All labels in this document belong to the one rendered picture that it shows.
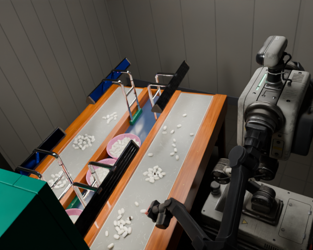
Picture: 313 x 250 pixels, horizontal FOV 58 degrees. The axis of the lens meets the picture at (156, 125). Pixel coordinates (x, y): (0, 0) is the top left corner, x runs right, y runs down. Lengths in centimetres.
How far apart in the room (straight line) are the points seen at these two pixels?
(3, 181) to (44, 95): 275
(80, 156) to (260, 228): 136
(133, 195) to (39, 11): 218
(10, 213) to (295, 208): 182
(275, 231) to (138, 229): 86
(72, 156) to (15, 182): 166
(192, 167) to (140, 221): 49
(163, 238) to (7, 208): 114
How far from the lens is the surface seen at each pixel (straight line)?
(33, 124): 339
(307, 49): 292
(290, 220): 208
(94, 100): 222
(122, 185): 192
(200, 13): 330
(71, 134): 249
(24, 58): 321
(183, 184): 184
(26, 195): 63
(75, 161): 226
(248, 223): 202
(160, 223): 144
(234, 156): 119
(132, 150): 166
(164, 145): 213
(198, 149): 204
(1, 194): 67
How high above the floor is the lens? 221
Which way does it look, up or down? 39 degrees down
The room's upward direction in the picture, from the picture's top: 12 degrees counter-clockwise
